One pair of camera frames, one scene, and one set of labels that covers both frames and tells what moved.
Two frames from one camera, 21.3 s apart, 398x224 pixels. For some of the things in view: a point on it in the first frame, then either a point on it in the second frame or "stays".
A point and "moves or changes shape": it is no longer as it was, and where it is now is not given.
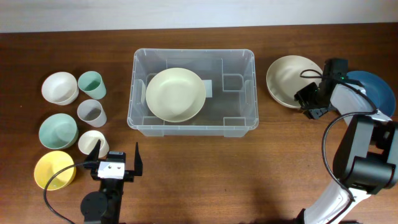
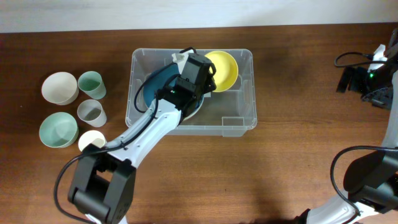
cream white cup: x=89 y=139 stays
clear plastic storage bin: x=200 y=93 stays
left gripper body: x=111 y=184 -> x=204 y=89
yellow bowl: x=49 y=163 -> x=226 y=70
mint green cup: x=91 y=83 stays
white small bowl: x=60 y=88 stays
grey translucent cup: x=91 y=112 stays
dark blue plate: x=377 y=89 moves or changes shape
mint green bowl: x=58 y=131 stays
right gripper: x=301 y=94 -> x=358 y=73
